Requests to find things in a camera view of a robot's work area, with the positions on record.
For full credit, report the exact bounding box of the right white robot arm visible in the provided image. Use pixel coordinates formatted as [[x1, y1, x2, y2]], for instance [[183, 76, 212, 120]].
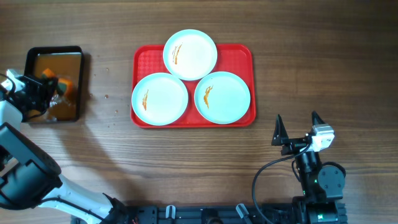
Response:
[[271, 112, 348, 223]]

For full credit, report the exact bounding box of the white plate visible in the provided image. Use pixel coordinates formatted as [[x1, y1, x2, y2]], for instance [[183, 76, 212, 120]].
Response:
[[162, 29, 218, 81], [193, 71, 252, 124], [131, 73, 188, 126]]

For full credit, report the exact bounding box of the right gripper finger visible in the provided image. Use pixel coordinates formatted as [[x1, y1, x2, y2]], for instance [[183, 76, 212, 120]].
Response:
[[312, 111, 325, 126], [271, 114, 289, 146]]

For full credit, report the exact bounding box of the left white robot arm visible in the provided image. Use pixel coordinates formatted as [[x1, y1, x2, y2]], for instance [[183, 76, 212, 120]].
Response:
[[1, 70, 131, 223]]

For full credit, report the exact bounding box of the black water basin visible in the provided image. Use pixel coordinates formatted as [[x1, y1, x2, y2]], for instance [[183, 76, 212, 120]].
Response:
[[24, 45, 85, 123]]

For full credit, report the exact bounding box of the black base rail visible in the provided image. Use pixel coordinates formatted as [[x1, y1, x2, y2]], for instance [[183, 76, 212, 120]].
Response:
[[70, 202, 348, 224]]

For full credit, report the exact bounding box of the red plastic tray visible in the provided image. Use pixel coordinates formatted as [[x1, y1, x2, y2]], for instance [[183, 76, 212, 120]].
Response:
[[132, 44, 257, 128]]

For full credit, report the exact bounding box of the orange green sponge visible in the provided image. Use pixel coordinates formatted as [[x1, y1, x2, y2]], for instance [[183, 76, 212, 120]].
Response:
[[41, 68, 73, 96]]

